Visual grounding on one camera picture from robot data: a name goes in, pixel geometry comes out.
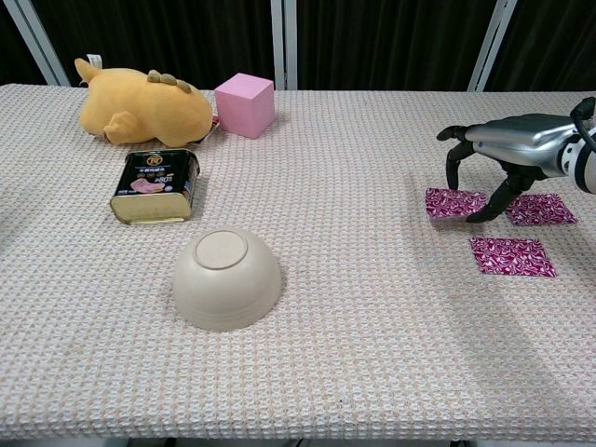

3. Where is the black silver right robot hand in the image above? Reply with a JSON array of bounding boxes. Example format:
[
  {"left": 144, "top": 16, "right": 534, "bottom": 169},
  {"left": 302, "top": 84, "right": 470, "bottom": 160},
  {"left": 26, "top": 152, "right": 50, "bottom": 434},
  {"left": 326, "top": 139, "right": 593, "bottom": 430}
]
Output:
[{"left": 436, "top": 114, "right": 576, "bottom": 224}]

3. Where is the black pleated curtain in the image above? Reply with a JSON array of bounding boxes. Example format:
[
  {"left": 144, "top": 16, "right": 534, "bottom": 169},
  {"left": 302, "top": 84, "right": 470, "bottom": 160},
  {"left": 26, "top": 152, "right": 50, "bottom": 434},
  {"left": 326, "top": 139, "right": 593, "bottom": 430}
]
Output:
[
  {"left": 296, "top": 0, "right": 495, "bottom": 92},
  {"left": 0, "top": 18, "right": 47, "bottom": 86},
  {"left": 486, "top": 0, "right": 596, "bottom": 93},
  {"left": 32, "top": 0, "right": 276, "bottom": 89}
]

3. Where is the beige waffle tablecloth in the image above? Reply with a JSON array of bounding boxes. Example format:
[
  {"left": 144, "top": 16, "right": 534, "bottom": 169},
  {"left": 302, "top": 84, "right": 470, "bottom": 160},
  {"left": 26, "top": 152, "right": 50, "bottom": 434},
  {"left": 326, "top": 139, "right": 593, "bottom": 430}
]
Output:
[{"left": 0, "top": 83, "right": 596, "bottom": 441}]

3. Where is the pink foam cube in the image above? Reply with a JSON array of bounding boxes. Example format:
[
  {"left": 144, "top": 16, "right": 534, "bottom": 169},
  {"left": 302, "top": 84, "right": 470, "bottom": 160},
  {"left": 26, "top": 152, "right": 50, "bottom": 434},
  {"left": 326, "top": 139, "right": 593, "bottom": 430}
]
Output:
[{"left": 213, "top": 72, "right": 276, "bottom": 140}]

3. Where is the red white small packet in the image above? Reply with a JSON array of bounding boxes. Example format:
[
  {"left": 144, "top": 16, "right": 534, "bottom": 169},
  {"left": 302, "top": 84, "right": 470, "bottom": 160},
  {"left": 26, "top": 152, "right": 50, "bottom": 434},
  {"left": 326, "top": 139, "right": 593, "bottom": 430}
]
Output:
[{"left": 204, "top": 111, "right": 223, "bottom": 141}]

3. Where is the beige upturned bowl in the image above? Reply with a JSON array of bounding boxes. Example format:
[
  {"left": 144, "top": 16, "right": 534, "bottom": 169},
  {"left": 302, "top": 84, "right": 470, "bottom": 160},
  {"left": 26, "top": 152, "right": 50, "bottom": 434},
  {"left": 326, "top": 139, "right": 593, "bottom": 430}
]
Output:
[{"left": 170, "top": 226, "right": 283, "bottom": 332}]

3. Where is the black gold luncheon meat can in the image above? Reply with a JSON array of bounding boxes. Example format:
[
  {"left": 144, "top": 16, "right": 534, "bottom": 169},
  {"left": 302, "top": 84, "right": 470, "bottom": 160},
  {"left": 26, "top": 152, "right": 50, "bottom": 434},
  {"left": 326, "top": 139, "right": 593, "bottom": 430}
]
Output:
[{"left": 109, "top": 147, "right": 201, "bottom": 225}]

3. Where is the yellow plush toy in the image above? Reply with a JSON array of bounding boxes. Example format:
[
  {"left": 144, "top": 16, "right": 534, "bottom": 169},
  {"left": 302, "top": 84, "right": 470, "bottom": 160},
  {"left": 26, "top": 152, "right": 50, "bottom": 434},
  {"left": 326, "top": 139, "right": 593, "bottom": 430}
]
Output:
[{"left": 74, "top": 56, "right": 214, "bottom": 146}]

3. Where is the white frame post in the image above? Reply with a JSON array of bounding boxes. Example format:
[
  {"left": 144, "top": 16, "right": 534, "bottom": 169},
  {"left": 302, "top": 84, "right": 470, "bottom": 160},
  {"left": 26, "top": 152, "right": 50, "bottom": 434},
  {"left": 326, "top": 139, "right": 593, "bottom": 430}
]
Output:
[
  {"left": 0, "top": 0, "right": 71, "bottom": 88},
  {"left": 467, "top": 0, "right": 519, "bottom": 92},
  {"left": 269, "top": 0, "right": 299, "bottom": 90}
]

